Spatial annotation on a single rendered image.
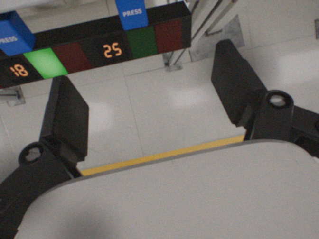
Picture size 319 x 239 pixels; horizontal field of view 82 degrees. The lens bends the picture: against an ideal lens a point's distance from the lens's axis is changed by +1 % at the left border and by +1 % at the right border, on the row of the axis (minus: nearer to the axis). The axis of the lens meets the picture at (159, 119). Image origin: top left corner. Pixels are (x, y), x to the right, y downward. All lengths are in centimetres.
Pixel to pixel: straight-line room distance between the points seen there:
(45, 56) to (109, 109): 68
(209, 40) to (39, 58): 78
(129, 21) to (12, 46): 11
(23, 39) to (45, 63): 5
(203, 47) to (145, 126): 45
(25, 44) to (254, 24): 94
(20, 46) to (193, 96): 76
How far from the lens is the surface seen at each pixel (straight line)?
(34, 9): 95
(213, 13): 35
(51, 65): 25
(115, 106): 89
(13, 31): 21
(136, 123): 89
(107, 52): 23
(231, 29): 97
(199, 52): 91
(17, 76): 27
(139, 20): 19
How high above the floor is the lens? 87
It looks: 82 degrees down
